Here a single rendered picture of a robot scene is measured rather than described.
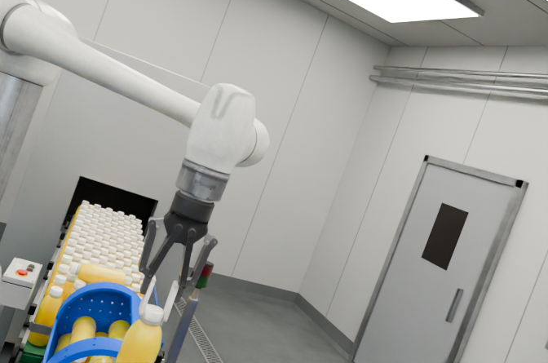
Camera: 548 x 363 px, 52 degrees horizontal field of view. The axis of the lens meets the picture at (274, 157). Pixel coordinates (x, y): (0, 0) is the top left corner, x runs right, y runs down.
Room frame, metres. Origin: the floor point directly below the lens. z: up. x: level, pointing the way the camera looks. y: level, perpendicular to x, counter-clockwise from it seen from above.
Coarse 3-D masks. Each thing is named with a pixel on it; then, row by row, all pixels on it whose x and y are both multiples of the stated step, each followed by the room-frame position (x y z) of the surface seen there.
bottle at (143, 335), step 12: (132, 324) 1.02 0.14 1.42; (144, 324) 1.01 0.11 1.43; (156, 324) 1.01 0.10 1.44; (132, 336) 1.00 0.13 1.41; (144, 336) 0.99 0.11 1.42; (156, 336) 1.00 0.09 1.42; (120, 348) 1.01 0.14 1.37; (132, 348) 0.99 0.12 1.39; (144, 348) 0.99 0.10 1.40; (156, 348) 1.01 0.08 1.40; (120, 360) 1.00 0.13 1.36; (132, 360) 0.99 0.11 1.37; (144, 360) 0.99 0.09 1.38
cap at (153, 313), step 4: (148, 304) 1.03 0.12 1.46; (148, 308) 1.01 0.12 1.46; (152, 308) 1.02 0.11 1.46; (156, 308) 1.03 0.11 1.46; (160, 308) 1.03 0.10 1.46; (144, 312) 1.01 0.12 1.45; (148, 312) 1.00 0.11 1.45; (152, 312) 1.00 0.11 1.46; (156, 312) 1.01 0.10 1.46; (160, 312) 1.01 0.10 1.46; (164, 312) 1.02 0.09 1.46; (144, 316) 1.01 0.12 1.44; (148, 316) 1.00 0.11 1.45; (152, 316) 1.00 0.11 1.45; (156, 316) 1.00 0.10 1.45; (160, 316) 1.01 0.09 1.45; (148, 320) 1.00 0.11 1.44; (152, 320) 1.00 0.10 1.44; (156, 320) 1.01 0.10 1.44; (160, 320) 1.02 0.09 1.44
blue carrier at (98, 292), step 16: (80, 288) 1.70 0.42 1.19; (96, 288) 1.67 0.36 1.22; (112, 288) 1.68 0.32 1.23; (128, 288) 1.74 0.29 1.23; (64, 304) 1.65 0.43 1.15; (80, 304) 1.71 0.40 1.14; (96, 304) 1.72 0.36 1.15; (112, 304) 1.74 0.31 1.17; (128, 304) 1.75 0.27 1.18; (64, 320) 1.70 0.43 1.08; (96, 320) 1.73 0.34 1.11; (112, 320) 1.74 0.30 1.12; (128, 320) 1.75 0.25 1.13; (48, 352) 1.44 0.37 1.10; (64, 352) 1.29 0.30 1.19; (80, 352) 1.27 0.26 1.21; (96, 352) 1.28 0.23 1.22; (112, 352) 1.29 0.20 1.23
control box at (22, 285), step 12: (12, 264) 1.93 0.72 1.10; (24, 264) 1.98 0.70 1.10; (36, 264) 2.02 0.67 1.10; (12, 276) 1.84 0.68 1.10; (24, 276) 1.87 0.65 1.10; (36, 276) 1.91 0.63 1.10; (0, 288) 1.82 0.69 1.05; (12, 288) 1.83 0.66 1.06; (24, 288) 1.84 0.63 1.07; (0, 300) 1.83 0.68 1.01; (12, 300) 1.84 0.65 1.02; (24, 300) 1.85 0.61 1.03
